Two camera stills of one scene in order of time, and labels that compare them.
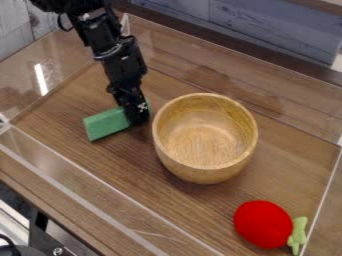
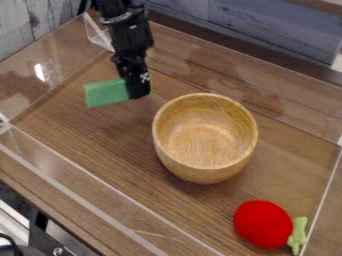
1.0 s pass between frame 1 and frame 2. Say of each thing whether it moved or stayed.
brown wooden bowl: stayed
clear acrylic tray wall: stayed
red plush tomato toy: stayed
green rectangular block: moved
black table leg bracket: stayed
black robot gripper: moved
